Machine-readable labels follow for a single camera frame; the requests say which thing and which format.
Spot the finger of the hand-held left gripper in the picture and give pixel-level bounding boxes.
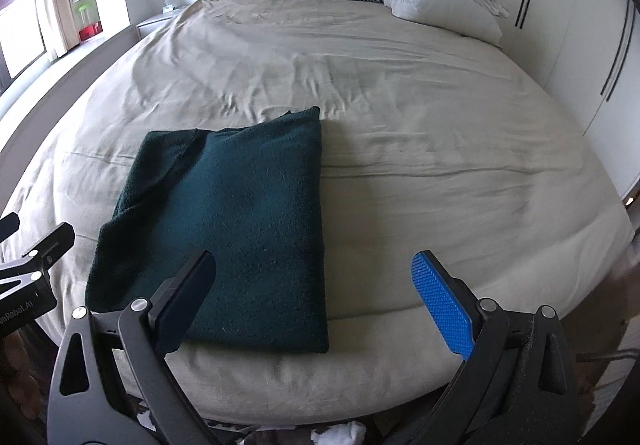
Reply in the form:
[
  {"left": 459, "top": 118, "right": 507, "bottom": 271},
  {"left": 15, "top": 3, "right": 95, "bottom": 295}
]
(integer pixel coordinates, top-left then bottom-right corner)
[
  {"left": 0, "top": 212, "right": 20, "bottom": 242},
  {"left": 0, "top": 222, "right": 76, "bottom": 301}
]

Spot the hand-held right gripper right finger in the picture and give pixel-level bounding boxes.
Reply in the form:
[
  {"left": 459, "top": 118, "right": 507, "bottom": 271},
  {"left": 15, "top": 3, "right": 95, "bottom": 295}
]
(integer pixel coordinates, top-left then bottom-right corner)
[{"left": 390, "top": 250, "right": 581, "bottom": 445}]

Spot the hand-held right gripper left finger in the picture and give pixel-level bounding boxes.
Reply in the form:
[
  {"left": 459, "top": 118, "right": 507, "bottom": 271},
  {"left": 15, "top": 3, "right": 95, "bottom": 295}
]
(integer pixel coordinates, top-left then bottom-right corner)
[{"left": 47, "top": 250, "right": 221, "bottom": 445}]

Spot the dark green sweater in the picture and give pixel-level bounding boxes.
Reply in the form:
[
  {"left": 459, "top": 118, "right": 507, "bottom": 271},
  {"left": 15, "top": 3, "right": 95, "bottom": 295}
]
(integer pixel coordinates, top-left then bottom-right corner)
[{"left": 85, "top": 106, "right": 330, "bottom": 355}]

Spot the white cloth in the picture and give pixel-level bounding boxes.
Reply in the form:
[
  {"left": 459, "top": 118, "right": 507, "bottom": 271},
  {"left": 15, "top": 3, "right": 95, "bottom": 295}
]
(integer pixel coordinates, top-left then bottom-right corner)
[{"left": 310, "top": 420, "right": 368, "bottom": 445}]

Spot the bed with beige sheet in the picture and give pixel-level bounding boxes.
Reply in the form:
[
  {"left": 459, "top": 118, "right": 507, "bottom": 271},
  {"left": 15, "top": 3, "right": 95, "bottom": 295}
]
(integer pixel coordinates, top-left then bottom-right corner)
[{"left": 0, "top": 0, "right": 636, "bottom": 413}]

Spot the window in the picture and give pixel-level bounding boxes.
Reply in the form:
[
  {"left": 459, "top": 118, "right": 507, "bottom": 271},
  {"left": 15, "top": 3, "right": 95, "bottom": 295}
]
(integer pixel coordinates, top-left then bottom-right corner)
[{"left": 0, "top": 0, "right": 48, "bottom": 86}]

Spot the white nightstand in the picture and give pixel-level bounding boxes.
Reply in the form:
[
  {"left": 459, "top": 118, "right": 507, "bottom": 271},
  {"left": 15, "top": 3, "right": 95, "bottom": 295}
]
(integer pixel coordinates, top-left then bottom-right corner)
[{"left": 136, "top": 7, "right": 188, "bottom": 40}]

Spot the white wardrobe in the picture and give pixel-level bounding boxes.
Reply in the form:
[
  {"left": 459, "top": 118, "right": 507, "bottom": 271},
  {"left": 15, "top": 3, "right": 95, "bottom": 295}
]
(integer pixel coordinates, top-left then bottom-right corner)
[{"left": 495, "top": 0, "right": 640, "bottom": 200}]

